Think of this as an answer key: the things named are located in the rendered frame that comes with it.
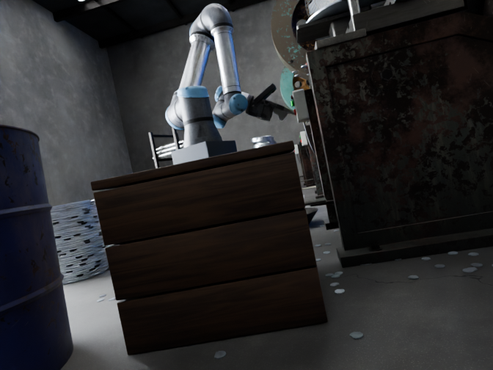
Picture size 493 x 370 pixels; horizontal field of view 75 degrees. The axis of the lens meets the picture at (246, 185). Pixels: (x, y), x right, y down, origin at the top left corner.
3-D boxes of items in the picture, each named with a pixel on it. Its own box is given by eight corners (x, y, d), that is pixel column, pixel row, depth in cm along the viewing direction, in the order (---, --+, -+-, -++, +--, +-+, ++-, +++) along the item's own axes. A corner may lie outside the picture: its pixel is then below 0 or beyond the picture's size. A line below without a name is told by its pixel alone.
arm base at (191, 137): (175, 150, 124) (170, 125, 123) (202, 149, 136) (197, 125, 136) (205, 142, 115) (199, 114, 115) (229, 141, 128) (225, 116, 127)
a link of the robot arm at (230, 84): (235, -6, 133) (254, 111, 134) (223, 8, 143) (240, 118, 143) (210, -11, 127) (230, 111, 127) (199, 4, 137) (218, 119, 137)
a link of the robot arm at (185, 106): (189, 117, 117) (182, 81, 117) (177, 126, 129) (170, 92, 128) (218, 115, 123) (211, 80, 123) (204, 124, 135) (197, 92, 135)
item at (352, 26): (355, 34, 95) (351, 15, 95) (337, 76, 139) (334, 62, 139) (465, 6, 90) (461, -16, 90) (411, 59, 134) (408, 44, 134)
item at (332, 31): (303, 62, 113) (296, 24, 113) (302, 73, 127) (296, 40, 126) (377, 43, 109) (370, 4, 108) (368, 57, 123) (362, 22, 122)
